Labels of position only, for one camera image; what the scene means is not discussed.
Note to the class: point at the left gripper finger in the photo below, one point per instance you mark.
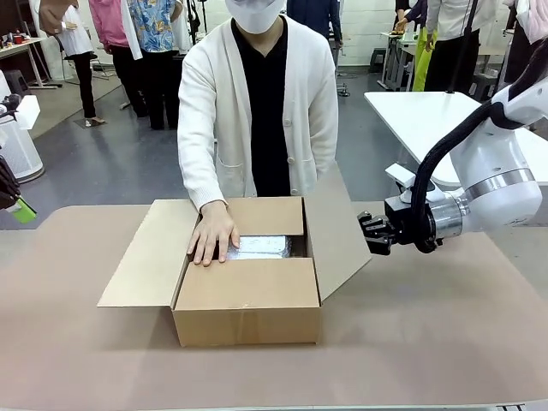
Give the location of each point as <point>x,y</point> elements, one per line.
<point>25,212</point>
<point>7,180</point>

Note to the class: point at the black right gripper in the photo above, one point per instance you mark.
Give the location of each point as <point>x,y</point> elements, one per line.
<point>398,218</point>

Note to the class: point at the brown cardboard box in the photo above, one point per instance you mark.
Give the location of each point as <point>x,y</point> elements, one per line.
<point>244,299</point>

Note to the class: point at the person's right forearm white sleeve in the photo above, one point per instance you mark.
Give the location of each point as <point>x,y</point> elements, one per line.
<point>201,180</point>

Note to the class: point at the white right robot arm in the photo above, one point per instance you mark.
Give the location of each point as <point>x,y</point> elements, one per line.
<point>492,158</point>

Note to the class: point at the person's left forearm white sleeve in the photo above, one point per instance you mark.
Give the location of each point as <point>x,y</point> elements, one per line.
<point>327,145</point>

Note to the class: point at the person's right hand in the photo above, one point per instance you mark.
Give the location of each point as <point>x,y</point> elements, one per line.
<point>212,235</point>

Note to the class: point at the white air purifier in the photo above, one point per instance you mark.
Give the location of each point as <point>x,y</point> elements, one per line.
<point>17,150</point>

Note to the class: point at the grey plastic stool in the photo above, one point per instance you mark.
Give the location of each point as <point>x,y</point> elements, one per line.
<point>16,81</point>

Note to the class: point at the bubble wrapped clock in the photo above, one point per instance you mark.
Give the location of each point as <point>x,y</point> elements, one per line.
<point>261,247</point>

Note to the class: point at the white side table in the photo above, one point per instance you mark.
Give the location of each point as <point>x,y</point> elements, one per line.
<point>406,111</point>

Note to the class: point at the light wooden work table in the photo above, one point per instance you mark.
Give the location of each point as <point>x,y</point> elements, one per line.
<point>17,46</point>

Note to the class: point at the red cup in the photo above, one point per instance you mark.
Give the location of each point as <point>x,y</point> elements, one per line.
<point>18,39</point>

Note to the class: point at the bystander with brown hijab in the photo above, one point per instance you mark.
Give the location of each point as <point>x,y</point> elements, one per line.
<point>79,38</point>

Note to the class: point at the black step stool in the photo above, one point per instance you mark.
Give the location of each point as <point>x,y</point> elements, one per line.
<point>378,60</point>

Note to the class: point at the white metal-leg desk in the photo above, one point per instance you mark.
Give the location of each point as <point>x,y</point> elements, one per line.
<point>396,55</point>

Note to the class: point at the bystander in yellow-green trousers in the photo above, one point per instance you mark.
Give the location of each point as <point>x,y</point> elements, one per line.
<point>424,60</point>

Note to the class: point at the bystander in pink top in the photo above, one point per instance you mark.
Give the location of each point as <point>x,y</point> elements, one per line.
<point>113,21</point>

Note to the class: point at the bystander in blue floral shirt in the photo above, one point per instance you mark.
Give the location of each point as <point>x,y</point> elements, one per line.
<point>154,25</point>

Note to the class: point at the person torso white cardigan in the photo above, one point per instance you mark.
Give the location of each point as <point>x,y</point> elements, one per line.
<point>214,85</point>

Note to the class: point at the bystander in dark clothes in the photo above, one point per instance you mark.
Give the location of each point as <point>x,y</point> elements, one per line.
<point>317,13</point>

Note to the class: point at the bystander white shirt black trousers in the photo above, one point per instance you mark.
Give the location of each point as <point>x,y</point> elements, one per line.
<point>454,17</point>

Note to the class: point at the bystander with pink scarf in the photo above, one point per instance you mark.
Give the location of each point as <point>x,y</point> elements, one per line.
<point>522,55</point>

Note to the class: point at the white face mask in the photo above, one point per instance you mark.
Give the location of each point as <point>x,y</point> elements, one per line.
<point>254,17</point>

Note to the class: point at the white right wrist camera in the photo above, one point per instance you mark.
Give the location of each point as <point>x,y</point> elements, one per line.
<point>400,175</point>

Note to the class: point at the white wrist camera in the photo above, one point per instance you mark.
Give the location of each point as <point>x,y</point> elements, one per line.
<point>29,112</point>
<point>400,175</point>

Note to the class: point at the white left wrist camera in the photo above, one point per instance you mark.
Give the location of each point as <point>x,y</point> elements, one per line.
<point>29,112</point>

